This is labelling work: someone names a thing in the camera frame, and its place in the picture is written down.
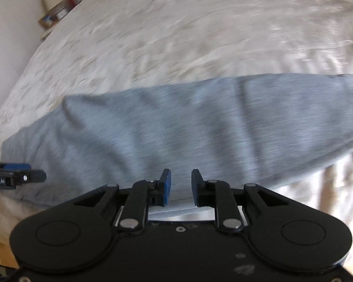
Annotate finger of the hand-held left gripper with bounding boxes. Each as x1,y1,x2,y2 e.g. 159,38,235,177
0,162,32,173
14,169,47,186

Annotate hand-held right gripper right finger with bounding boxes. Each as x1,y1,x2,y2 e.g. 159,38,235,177
191,169,283,231

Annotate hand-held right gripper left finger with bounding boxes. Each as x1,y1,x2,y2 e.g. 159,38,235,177
72,168,173,230

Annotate grey pants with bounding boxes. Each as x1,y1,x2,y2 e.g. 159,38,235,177
1,74,353,210

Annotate wooden bedside table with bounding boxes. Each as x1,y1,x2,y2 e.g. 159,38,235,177
38,0,84,41

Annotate small box with blue print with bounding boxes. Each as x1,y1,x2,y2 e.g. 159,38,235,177
39,12,59,30

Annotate white bed cover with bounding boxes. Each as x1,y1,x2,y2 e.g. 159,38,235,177
0,0,353,271

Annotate wooden bed frame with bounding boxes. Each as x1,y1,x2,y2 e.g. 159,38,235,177
0,239,16,269

